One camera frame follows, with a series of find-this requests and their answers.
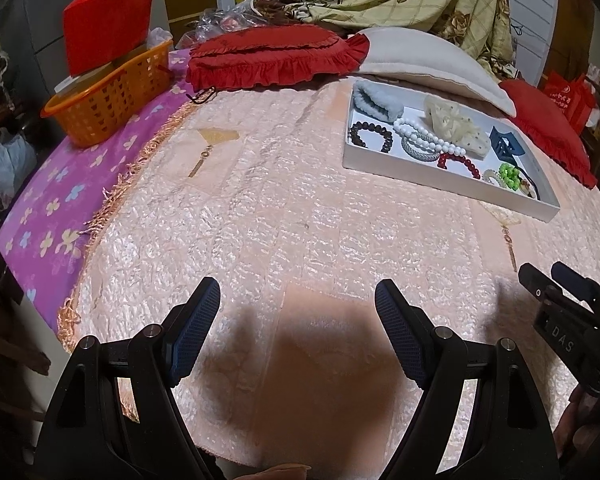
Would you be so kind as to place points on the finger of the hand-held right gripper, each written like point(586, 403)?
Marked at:
point(575, 282)
point(540, 285)

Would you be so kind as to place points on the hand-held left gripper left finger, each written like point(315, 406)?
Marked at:
point(195, 330)

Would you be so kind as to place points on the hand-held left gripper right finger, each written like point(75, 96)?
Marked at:
point(400, 335)

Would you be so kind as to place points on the white shallow tray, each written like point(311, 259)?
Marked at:
point(455, 190)

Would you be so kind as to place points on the person's right hand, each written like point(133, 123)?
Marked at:
point(572, 425)

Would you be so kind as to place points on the person's left hand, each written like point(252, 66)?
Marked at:
point(280, 474)

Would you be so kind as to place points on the blue hair claw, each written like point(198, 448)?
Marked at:
point(502, 145)

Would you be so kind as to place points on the pink quilted bedspread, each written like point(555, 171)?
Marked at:
point(290, 220)

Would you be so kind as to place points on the red ruffled cushion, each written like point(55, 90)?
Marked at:
point(545, 120)

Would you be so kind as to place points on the purple floral sheet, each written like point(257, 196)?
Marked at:
point(55, 210)

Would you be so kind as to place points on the red shopping bags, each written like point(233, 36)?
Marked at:
point(570, 97)

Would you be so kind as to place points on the cream dotted scrunchie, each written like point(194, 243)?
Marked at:
point(455, 120)

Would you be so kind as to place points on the light blue fluffy headband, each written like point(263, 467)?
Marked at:
point(375, 100)

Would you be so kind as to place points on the orange plastic basket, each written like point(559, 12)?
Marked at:
point(105, 100)

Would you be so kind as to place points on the white knotted plastic bag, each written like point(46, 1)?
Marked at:
point(15, 157)

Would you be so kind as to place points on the cream pillow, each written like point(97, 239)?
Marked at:
point(430, 60)

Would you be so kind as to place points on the red ruffled pillow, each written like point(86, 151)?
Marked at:
point(275, 55)

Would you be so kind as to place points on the crumpled white plastic bag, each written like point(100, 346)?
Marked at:
point(159, 37)

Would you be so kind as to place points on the clear plastic bags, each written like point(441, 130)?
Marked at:
point(220, 22)

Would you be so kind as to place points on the red paper bag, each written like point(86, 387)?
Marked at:
point(110, 20)

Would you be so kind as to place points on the grey cabinet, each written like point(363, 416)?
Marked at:
point(55, 5)

